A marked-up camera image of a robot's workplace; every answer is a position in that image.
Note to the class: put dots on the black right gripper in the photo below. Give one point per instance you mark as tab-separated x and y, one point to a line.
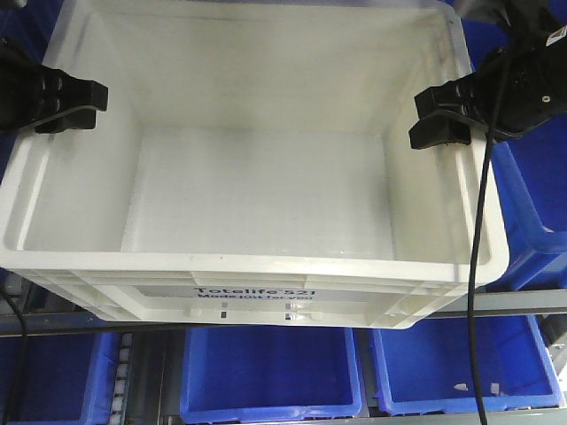
534	90

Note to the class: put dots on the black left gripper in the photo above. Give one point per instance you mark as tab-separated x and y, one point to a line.
24	83

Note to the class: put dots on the white plastic tote bin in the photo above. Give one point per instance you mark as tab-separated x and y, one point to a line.
253	166

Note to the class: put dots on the blue bin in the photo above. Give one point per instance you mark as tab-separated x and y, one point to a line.
66	379
269	373
426	368

